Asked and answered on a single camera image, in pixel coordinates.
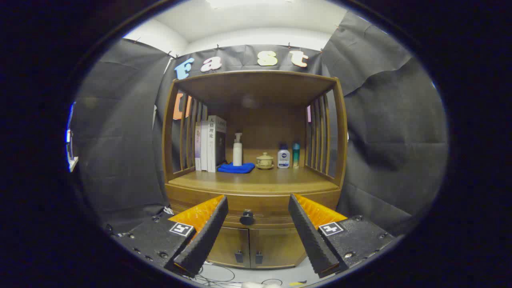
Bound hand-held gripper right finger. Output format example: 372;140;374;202
288;194;396;279

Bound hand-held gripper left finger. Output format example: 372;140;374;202
114;195;229;278

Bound wooden drawer with black knob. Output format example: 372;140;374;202
167;188;340;229

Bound wooden cabinet door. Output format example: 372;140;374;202
250;228;307;269
207;228;251;268

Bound wooden countertop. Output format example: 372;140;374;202
168;166;340;196

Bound wooden cabinet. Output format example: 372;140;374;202
161;70;348;269

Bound blue folded cloth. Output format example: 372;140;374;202
217;162;256;174

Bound white lotion bottle blue cap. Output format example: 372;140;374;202
278;143;290;169

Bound white pump bottle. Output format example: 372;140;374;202
233;133;243;166

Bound thin white book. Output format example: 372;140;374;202
200;121;209;172

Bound thick white and black book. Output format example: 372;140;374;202
207;115;227;173

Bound beige lidded ceramic teacup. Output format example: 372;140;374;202
256;152;274;170

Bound thin purple spine book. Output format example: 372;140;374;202
195;122;202;171

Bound white blue panel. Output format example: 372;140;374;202
66;102;79;172

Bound black floor cables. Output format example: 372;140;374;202
196;262;284;287

